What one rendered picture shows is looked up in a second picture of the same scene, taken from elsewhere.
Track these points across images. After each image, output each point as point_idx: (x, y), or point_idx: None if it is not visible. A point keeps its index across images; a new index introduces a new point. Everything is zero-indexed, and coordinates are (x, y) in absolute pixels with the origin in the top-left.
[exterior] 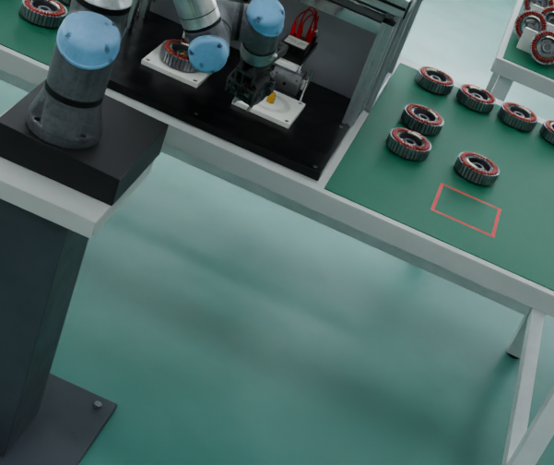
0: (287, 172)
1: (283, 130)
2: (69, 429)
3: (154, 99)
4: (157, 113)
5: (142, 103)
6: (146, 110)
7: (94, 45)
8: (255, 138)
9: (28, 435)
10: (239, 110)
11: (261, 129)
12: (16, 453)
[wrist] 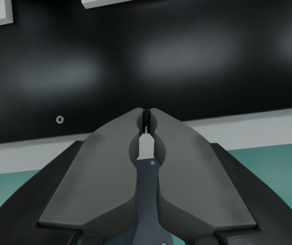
0: (277, 130)
1: (211, 2)
2: (151, 186)
3: None
4: (14, 152)
5: None
6: None
7: None
8: (185, 96)
9: (138, 202)
10: (108, 17)
11: (176, 47)
12: (141, 217)
